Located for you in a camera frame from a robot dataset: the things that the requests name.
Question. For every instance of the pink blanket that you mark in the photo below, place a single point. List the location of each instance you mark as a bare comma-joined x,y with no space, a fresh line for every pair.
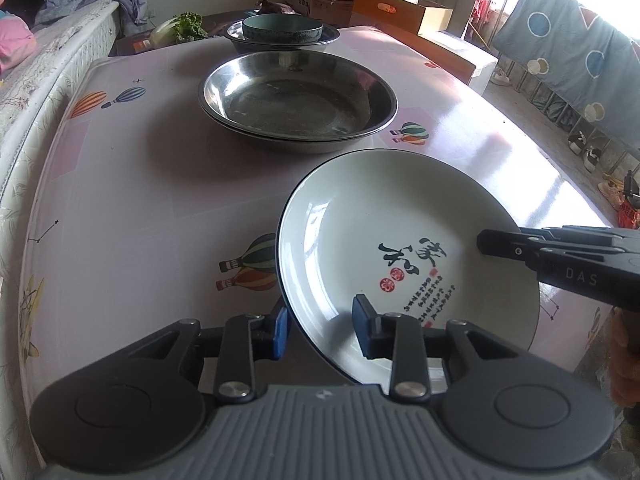
15,37

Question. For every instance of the white printed ceramic plate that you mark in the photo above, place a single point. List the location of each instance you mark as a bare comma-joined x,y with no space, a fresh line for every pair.
350,240

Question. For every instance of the hanging blue patterned quilt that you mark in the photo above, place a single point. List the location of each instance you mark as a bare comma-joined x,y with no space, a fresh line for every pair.
565,45

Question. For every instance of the napa cabbage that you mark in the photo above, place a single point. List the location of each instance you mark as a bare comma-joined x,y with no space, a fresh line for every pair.
180,27

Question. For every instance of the white shoe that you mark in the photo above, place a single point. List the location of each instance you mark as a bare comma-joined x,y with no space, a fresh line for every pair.
500,77

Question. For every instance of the white quilted mattress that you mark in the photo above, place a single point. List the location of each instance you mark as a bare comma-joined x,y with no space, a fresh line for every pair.
45,100

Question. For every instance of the dark teal ceramic bowl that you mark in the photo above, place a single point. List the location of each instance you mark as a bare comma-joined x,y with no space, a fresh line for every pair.
282,30

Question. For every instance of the purple cabbage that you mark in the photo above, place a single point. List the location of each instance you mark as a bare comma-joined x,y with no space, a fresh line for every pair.
275,7

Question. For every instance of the open brown cardboard box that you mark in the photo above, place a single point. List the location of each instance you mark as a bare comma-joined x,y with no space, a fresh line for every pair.
320,5

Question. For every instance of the large flat printed carton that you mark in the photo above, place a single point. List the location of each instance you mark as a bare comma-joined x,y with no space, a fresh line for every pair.
220,22

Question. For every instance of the blue grey jacket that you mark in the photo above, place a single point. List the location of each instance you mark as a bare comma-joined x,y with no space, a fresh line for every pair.
95,0

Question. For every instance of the small stainless steel bowl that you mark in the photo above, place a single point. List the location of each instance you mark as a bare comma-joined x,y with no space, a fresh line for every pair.
325,40

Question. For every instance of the orange cardboard box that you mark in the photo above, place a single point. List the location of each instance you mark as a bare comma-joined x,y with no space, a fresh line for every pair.
395,12

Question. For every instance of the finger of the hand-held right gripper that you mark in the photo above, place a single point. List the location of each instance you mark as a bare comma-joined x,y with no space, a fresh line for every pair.
590,237
505,244

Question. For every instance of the flat white carton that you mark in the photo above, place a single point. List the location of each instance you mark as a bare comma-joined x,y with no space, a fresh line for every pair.
465,57

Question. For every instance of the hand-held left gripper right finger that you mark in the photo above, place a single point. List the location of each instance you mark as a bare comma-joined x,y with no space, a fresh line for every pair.
361,325

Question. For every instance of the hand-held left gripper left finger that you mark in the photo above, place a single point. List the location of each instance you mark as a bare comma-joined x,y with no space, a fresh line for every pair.
281,332

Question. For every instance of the person's right hand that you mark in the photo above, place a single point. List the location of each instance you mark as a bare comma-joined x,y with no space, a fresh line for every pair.
625,360

